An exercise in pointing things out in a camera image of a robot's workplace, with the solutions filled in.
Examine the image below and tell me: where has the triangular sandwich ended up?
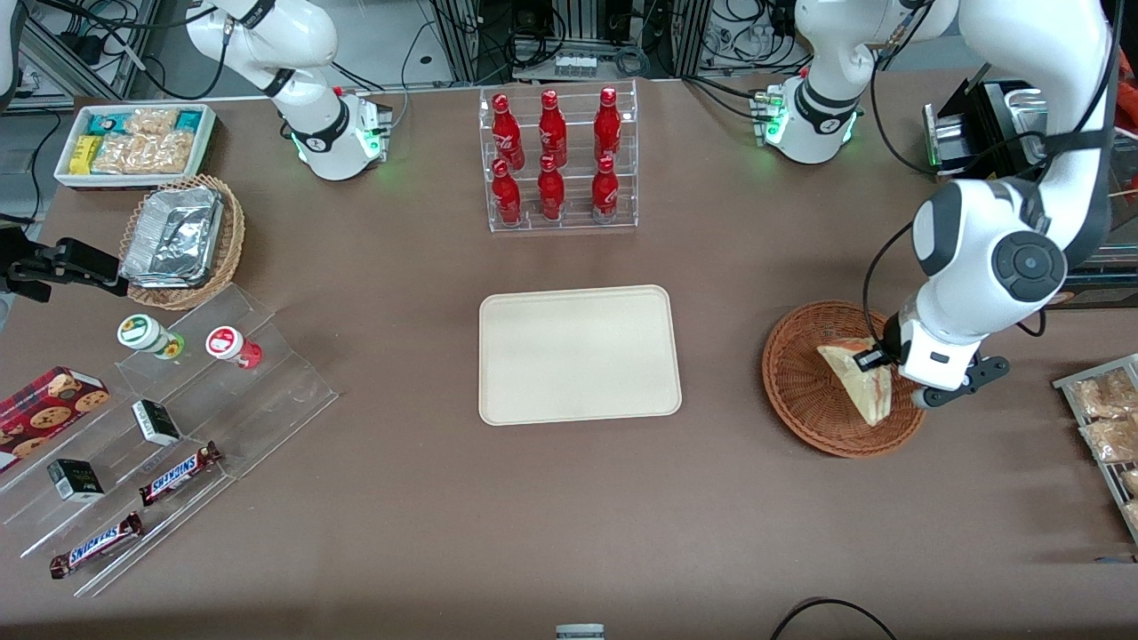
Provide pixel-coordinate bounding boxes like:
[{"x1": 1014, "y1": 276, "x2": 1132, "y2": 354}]
[{"x1": 816, "y1": 338, "x2": 894, "y2": 427}]

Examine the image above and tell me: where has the round brown wicker basket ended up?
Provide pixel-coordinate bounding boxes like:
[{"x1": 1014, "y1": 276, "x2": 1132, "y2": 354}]
[{"x1": 762, "y1": 300, "x2": 930, "y2": 460}]

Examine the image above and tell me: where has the tray of snack bags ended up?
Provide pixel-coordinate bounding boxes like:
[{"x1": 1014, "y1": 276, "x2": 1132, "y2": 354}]
[{"x1": 1052, "y1": 354, "x2": 1138, "y2": 545}]

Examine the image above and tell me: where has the light wicker basket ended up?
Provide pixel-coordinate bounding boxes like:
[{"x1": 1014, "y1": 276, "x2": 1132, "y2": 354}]
[{"x1": 118, "y1": 174, "x2": 246, "y2": 311}]

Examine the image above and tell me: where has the beige rectangular tray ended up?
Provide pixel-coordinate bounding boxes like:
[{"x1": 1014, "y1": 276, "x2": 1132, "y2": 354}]
[{"x1": 478, "y1": 284, "x2": 683, "y2": 427}]

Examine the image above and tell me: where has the white snack bin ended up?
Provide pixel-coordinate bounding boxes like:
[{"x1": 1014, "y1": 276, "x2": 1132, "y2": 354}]
[{"x1": 53, "y1": 103, "x2": 219, "y2": 192}]

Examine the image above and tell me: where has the stack of foil trays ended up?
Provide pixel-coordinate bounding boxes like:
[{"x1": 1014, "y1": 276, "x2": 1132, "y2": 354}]
[{"x1": 120, "y1": 186, "x2": 224, "y2": 288}]

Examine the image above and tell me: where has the green lid white cup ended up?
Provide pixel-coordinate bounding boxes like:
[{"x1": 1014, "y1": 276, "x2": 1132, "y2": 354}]
[{"x1": 116, "y1": 314, "x2": 186, "y2": 361}]

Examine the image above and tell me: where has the yellow snack packet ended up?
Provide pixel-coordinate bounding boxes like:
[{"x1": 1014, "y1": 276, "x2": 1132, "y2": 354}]
[{"x1": 68, "y1": 134, "x2": 104, "y2": 175}]

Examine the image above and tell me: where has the clear bag of crackers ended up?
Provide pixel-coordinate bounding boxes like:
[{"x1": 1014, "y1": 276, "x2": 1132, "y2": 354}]
[
  {"x1": 124, "y1": 108, "x2": 180, "y2": 137},
  {"x1": 92, "y1": 132, "x2": 194, "y2": 175}
]

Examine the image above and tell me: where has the red tartan cookie box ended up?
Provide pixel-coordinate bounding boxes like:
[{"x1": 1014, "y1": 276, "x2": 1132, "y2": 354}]
[{"x1": 0, "y1": 365, "x2": 112, "y2": 473}]

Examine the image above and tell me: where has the red lid white cup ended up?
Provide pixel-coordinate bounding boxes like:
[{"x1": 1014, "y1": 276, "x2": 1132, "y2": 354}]
[{"x1": 205, "y1": 326, "x2": 264, "y2": 371}]

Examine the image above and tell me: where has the clear bag of snacks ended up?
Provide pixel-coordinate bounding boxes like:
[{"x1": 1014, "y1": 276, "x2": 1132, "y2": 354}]
[
  {"x1": 1078, "y1": 417, "x2": 1138, "y2": 465},
  {"x1": 1070, "y1": 368, "x2": 1138, "y2": 420}
]

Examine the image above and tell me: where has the small black box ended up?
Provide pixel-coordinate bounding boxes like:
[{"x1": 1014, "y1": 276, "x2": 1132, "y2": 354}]
[
  {"x1": 47, "y1": 458, "x2": 106, "y2": 504},
  {"x1": 132, "y1": 399, "x2": 182, "y2": 447}
]

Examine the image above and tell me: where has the clear acrylic stepped display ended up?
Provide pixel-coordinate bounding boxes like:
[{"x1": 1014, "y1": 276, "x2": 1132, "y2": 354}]
[{"x1": 0, "y1": 284, "x2": 340, "y2": 599}]

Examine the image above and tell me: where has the snickers bar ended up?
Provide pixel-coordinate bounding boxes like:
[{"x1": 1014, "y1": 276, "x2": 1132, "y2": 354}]
[
  {"x1": 138, "y1": 441, "x2": 224, "y2": 508},
  {"x1": 49, "y1": 511, "x2": 144, "y2": 580}
]

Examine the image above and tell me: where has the black appliance with steel pans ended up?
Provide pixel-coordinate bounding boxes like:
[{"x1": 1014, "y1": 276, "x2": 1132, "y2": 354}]
[{"x1": 923, "y1": 76, "x2": 1138, "y2": 310}]

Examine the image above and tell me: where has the red cola bottle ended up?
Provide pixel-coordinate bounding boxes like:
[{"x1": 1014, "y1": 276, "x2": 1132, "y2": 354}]
[
  {"x1": 591, "y1": 156, "x2": 620, "y2": 223},
  {"x1": 492, "y1": 92, "x2": 525, "y2": 172},
  {"x1": 594, "y1": 86, "x2": 621, "y2": 164},
  {"x1": 537, "y1": 155, "x2": 566, "y2": 221},
  {"x1": 538, "y1": 89, "x2": 568, "y2": 168},
  {"x1": 492, "y1": 158, "x2": 523, "y2": 226}
]

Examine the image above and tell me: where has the clear acrylic bottle rack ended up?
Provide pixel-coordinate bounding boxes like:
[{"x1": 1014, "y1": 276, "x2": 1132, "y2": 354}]
[{"x1": 478, "y1": 78, "x2": 639, "y2": 234}]

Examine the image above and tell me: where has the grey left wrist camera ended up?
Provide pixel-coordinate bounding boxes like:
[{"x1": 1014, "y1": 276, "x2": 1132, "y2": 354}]
[{"x1": 913, "y1": 354, "x2": 1012, "y2": 411}]

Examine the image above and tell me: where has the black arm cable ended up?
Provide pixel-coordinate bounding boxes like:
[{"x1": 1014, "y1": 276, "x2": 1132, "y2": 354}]
[{"x1": 861, "y1": 220, "x2": 918, "y2": 356}]

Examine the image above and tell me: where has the black floor cable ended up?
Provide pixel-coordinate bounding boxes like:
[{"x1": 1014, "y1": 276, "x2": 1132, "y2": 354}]
[{"x1": 769, "y1": 597, "x2": 899, "y2": 640}]

